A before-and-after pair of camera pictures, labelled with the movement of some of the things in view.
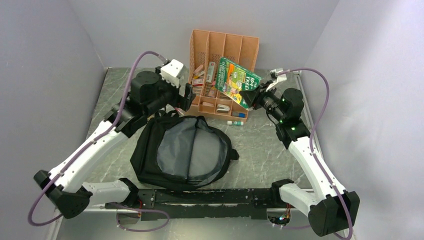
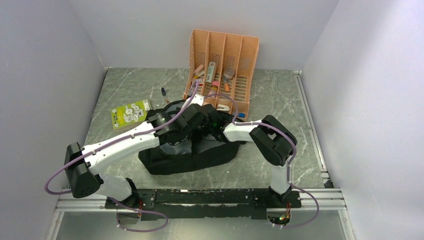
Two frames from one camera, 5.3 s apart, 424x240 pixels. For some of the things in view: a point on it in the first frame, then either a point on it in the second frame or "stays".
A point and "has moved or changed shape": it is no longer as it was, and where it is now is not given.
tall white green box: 210,71 stays
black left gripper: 183,102 to 179,109
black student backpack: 181,153 has moved or changed shape
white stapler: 222,108 stays
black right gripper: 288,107 to 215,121
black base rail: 153,204 stays
